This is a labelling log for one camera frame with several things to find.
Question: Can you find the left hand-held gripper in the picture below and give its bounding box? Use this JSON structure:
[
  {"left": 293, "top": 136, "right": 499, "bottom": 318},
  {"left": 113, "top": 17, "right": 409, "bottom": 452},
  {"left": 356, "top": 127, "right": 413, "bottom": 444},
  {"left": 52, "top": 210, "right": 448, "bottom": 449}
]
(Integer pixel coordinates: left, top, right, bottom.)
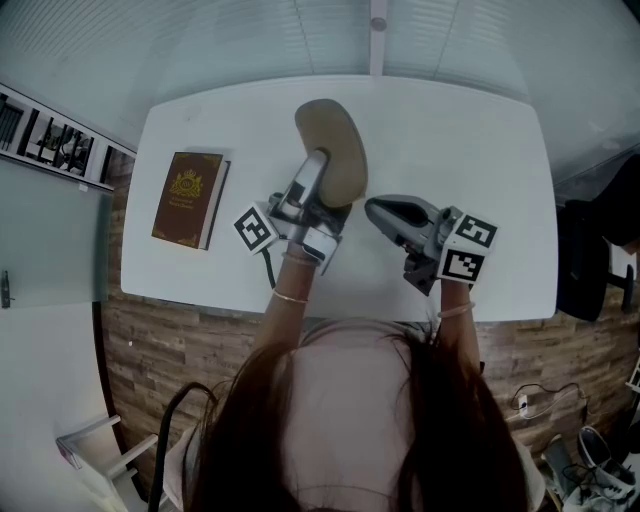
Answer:
[{"left": 233, "top": 148, "right": 352, "bottom": 276}]

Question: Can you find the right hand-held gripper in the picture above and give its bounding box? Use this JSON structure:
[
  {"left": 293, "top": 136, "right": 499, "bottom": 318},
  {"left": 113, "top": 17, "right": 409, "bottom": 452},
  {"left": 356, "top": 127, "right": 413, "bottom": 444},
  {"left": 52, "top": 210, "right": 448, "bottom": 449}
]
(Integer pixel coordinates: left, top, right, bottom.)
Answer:
[{"left": 363, "top": 193, "right": 500, "bottom": 297}]

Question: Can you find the person's right forearm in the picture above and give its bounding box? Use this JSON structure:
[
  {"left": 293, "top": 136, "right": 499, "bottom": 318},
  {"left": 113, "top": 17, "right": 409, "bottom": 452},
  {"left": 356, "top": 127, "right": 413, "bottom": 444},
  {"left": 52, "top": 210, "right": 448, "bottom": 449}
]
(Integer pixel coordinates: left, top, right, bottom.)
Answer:
[{"left": 435, "top": 279, "right": 484, "bottom": 381}]

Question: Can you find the person's left forearm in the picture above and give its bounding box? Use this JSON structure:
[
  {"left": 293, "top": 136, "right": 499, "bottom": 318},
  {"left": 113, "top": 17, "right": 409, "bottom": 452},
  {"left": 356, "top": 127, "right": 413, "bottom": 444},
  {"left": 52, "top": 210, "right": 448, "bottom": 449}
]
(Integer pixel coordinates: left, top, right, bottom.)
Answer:
[{"left": 252, "top": 254, "right": 321, "bottom": 361}]

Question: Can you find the brown hardcover book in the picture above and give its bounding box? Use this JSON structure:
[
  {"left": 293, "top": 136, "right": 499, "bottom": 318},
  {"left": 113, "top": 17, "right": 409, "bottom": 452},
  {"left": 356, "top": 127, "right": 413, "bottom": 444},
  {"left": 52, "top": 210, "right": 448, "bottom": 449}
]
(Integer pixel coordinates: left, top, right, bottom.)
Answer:
[{"left": 150, "top": 151, "right": 232, "bottom": 251}]

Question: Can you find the black office chair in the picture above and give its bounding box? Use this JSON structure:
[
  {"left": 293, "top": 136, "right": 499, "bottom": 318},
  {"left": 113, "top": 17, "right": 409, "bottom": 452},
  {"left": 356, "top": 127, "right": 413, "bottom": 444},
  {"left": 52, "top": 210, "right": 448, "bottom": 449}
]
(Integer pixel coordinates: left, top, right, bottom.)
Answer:
[{"left": 554, "top": 152, "right": 640, "bottom": 323}]

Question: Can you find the person's torso in pale top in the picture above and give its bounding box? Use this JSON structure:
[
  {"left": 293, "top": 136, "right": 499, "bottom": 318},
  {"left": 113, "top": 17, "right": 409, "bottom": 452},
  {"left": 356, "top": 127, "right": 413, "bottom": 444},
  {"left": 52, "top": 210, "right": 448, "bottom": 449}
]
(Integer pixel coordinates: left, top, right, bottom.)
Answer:
[{"left": 164, "top": 318, "right": 546, "bottom": 512}]

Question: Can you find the grey sneaker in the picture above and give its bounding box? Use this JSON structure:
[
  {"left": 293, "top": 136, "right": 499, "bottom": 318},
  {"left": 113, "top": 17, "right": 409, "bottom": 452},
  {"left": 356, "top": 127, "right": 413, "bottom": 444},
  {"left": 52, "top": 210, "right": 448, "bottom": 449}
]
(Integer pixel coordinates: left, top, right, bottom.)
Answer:
[
  {"left": 577, "top": 424, "right": 640, "bottom": 494},
  {"left": 542, "top": 433, "right": 581, "bottom": 499}
]

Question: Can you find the black metal railing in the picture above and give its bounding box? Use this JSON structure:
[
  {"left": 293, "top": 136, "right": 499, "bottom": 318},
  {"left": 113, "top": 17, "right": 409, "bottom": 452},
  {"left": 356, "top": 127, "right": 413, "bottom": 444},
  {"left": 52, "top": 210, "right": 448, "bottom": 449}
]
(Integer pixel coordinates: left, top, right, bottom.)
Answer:
[{"left": 0, "top": 94, "right": 116, "bottom": 184}]

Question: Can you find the white folding stool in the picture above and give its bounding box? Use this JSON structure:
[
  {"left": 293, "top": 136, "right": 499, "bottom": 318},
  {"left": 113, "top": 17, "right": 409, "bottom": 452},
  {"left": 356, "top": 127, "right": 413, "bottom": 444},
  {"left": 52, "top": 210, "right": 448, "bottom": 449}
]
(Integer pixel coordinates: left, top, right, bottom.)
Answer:
[{"left": 54, "top": 414, "right": 160, "bottom": 484}]

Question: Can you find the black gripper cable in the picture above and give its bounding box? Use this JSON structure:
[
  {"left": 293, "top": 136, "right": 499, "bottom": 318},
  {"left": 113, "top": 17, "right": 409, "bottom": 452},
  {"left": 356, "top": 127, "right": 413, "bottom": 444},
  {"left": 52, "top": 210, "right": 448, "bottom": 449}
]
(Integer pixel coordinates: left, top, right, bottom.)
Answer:
[{"left": 258, "top": 248, "right": 278, "bottom": 290}]

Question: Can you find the pale pink bracelet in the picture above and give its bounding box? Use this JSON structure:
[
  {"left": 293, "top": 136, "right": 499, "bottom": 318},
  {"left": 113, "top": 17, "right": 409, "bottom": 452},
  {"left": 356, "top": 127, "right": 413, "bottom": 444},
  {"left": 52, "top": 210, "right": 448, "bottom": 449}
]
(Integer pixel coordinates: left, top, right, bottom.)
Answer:
[{"left": 436, "top": 301, "right": 477, "bottom": 321}]

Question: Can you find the thin black floor cable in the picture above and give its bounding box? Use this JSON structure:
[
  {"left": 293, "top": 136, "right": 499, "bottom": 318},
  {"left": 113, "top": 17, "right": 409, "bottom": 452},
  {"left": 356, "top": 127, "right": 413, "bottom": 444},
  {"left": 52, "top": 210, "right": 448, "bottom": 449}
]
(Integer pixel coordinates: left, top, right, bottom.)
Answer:
[{"left": 512, "top": 382, "right": 591, "bottom": 426}]

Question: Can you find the thick black cable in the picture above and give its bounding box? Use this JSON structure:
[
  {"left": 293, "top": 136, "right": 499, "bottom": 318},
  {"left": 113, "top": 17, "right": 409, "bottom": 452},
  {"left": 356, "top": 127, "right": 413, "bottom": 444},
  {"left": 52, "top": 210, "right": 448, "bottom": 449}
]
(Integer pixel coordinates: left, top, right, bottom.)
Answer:
[{"left": 148, "top": 382, "right": 221, "bottom": 512}]

